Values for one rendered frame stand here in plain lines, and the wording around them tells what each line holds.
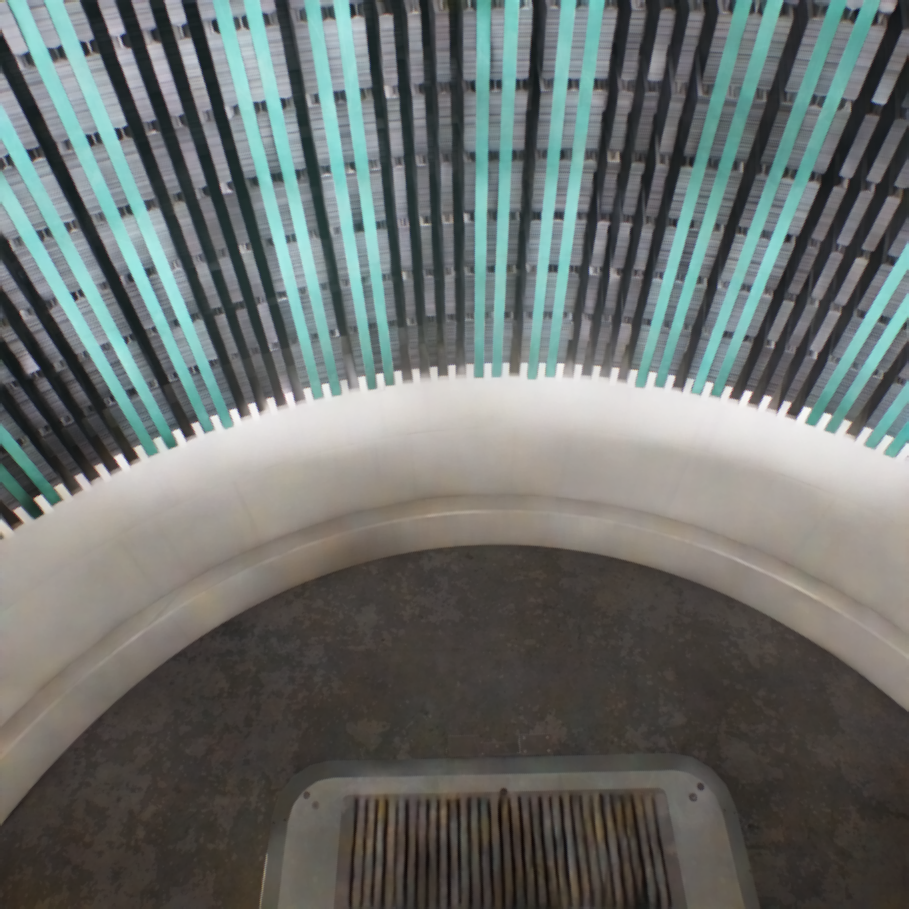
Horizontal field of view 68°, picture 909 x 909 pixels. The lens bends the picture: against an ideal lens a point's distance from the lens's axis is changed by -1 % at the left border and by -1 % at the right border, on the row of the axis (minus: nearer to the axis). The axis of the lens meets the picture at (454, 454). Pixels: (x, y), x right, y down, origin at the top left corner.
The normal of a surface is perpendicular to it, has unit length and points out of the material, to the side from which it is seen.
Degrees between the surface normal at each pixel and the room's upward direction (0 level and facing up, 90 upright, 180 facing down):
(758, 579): 90
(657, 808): 0
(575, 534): 90
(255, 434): 90
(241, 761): 0
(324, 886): 0
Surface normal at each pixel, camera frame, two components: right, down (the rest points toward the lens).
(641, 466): -0.29, 0.75
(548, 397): -0.07, 0.78
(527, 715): -0.02, -0.62
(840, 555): -0.61, 0.62
